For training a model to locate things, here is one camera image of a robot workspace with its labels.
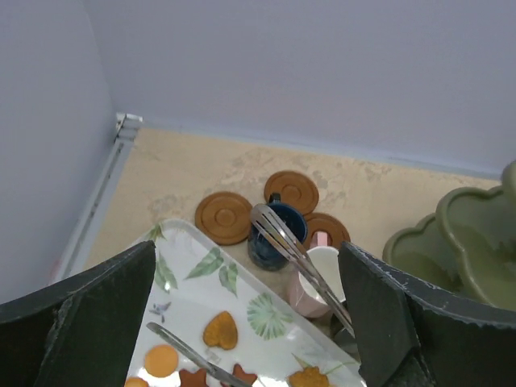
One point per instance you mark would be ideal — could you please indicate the brown saucer left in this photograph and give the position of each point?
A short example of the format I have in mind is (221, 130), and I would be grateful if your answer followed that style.
(224, 217)

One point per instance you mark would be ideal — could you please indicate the maple leaf cookie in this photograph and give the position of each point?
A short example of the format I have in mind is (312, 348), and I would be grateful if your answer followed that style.
(308, 377)

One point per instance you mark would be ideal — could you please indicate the round orange cookie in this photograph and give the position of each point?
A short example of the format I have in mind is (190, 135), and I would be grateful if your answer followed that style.
(161, 361)

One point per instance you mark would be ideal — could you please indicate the dark star cookie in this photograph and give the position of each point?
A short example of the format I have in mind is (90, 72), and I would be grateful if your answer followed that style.
(246, 377)
(193, 379)

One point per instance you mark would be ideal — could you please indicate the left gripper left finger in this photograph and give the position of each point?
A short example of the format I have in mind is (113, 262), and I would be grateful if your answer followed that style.
(80, 331)

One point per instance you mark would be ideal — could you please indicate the brown saucer right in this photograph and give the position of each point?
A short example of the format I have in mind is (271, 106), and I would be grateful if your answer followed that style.
(335, 230)

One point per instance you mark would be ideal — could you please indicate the dark blue mug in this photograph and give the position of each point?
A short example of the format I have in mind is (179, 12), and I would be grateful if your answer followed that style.
(270, 223)

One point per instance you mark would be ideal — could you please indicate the orange slice cookie upper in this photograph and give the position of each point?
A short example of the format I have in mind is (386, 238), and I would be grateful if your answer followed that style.
(135, 382)

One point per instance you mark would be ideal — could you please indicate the brown saucer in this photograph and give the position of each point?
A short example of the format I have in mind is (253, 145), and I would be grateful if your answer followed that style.
(296, 189)
(224, 217)
(335, 230)

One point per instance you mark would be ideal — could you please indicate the brown saucer back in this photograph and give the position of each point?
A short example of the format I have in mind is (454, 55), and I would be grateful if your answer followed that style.
(296, 189)

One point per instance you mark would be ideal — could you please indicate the green three-tier stand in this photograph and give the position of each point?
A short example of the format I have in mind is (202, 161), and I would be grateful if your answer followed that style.
(467, 246)

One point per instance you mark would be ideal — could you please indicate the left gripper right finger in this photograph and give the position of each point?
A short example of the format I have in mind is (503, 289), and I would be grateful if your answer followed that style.
(412, 333)

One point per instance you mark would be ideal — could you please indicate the heart cookie light brown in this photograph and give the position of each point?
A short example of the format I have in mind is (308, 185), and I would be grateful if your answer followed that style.
(221, 332)

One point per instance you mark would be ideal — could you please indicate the aluminium frame rail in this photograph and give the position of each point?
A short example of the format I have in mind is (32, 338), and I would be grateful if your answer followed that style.
(76, 253)

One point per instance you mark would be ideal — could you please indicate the metal tongs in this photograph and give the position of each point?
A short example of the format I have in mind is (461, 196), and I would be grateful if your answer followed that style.
(298, 256)

